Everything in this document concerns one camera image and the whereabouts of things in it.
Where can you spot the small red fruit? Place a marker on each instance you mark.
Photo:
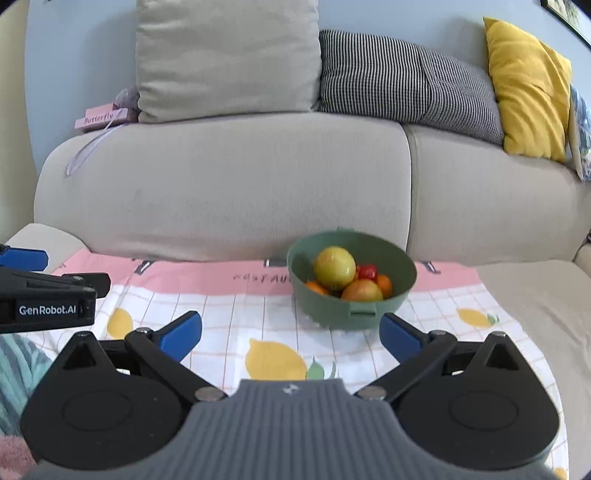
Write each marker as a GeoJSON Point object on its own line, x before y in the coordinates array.
{"type": "Point", "coordinates": [368, 272]}

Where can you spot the beige cushion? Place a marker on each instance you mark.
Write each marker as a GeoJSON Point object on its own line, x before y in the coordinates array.
{"type": "Point", "coordinates": [226, 55]}

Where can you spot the green pear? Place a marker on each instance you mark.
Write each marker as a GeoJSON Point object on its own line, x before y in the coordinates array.
{"type": "Point", "coordinates": [335, 267]}

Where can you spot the lemon print checked cloth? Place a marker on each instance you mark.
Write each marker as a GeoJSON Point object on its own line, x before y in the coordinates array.
{"type": "Point", "coordinates": [231, 314]}

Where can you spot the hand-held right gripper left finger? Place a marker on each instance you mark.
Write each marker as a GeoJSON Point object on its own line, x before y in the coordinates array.
{"type": "Point", "coordinates": [182, 333]}

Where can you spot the beige fabric sofa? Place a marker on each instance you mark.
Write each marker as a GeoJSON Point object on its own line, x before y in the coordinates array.
{"type": "Point", "coordinates": [231, 184]}

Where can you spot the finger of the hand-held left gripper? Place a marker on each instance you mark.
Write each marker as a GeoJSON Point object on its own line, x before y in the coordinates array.
{"type": "Point", "coordinates": [83, 281]}
{"type": "Point", "coordinates": [23, 258]}

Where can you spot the black picture frame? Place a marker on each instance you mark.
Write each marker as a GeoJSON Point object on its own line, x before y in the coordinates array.
{"type": "Point", "coordinates": [570, 16]}

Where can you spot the green colander bowl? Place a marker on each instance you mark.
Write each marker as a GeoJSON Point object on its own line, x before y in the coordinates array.
{"type": "Point", "coordinates": [351, 314]}

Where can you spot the blue patterned cushion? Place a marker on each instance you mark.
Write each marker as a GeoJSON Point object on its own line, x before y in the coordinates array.
{"type": "Point", "coordinates": [582, 134]}

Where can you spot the yellow cushion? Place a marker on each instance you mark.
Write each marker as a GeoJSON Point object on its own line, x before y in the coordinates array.
{"type": "Point", "coordinates": [531, 92]}

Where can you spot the pink lettered box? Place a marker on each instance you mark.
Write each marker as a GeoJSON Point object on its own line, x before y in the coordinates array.
{"type": "Point", "coordinates": [99, 117]}

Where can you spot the orange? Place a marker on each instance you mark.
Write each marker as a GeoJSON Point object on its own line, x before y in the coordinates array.
{"type": "Point", "coordinates": [316, 287]}
{"type": "Point", "coordinates": [385, 285]}

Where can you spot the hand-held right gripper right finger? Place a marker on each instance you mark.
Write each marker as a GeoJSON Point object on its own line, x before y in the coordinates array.
{"type": "Point", "coordinates": [399, 337]}

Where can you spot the houndstooth cushion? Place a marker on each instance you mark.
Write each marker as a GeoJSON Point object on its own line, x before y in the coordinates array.
{"type": "Point", "coordinates": [392, 78]}

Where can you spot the teal striped blanket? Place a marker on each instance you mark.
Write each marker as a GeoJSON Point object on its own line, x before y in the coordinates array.
{"type": "Point", "coordinates": [21, 378]}

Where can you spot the white ribbon loop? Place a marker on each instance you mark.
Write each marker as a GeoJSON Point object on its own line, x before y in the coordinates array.
{"type": "Point", "coordinates": [87, 150]}

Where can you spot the fuzzy cloth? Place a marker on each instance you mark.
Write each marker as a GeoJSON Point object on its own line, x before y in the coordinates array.
{"type": "Point", "coordinates": [14, 457]}

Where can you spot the red and yellow pear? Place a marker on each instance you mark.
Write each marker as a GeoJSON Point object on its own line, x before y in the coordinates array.
{"type": "Point", "coordinates": [362, 290]}

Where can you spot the purple plush toy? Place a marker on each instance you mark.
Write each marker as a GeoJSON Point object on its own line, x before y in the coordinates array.
{"type": "Point", "coordinates": [127, 101]}

